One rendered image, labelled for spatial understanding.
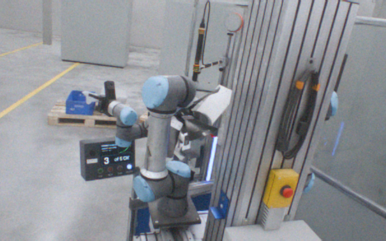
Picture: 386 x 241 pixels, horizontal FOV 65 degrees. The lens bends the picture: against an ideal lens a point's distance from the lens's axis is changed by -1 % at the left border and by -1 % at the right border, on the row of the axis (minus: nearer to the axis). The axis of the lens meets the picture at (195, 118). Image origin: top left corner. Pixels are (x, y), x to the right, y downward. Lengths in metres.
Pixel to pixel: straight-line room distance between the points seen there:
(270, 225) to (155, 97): 0.62
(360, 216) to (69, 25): 8.53
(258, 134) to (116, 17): 8.31
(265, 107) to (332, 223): 1.54
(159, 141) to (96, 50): 8.21
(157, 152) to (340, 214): 1.47
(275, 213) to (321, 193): 1.23
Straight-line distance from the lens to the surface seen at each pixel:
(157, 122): 1.17
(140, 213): 1.96
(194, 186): 2.03
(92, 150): 1.57
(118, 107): 1.43
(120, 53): 9.21
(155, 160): 1.24
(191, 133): 2.06
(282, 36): 0.94
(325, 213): 2.40
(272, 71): 0.95
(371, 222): 2.23
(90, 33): 9.30
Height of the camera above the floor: 1.93
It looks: 19 degrees down
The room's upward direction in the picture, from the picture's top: 9 degrees clockwise
